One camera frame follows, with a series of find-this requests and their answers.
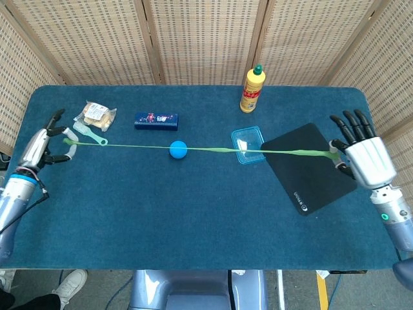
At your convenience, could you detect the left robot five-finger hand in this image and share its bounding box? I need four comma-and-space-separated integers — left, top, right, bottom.
17, 108, 79, 171

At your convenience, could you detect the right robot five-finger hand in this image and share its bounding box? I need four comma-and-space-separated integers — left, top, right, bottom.
328, 108, 397, 189

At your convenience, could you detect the green stretchy toy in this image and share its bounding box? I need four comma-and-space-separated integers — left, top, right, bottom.
63, 138, 343, 164

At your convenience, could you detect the light green plastic scoop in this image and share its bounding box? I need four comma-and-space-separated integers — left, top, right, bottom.
72, 121, 109, 147

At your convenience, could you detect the black mouse pad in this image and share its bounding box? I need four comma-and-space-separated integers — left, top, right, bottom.
260, 122, 358, 216

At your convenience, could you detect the clear bag of biscuits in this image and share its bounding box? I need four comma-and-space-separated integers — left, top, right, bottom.
73, 100, 117, 132

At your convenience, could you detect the dark blue printed box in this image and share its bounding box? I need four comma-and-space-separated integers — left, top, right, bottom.
134, 112, 180, 132

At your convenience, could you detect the clear blue plastic lid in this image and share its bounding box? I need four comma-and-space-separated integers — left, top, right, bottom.
230, 125, 267, 166

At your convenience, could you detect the white sneaker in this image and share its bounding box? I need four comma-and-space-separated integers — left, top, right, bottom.
0, 269, 15, 293
52, 269, 88, 306

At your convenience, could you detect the yellow bottle with green cap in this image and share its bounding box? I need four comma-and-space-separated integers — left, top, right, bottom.
239, 64, 266, 114

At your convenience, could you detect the blue ball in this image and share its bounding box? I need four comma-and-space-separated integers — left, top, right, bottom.
168, 140, 188, 160

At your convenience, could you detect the black trouser leg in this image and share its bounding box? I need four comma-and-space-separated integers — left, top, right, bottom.
0, 290, 62, 310

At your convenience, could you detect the white table leg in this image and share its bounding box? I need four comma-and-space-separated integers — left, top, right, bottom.
276, 270, 287, 310

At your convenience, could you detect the blue carpet table cover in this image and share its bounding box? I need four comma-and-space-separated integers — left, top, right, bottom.
0, 85, 408, 271

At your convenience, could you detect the woven folding screen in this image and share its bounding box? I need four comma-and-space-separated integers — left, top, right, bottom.
0, 0, 413, 251

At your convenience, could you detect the grey-blue robot torso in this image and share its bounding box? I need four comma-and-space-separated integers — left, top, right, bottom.
128, 269, 269, 310

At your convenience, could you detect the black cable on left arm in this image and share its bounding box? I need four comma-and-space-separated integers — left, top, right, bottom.
0, 179, 50, 235

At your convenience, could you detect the blue floor cable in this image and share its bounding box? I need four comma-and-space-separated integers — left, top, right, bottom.
109, 273, 134, 310
329, 273, 344, 310

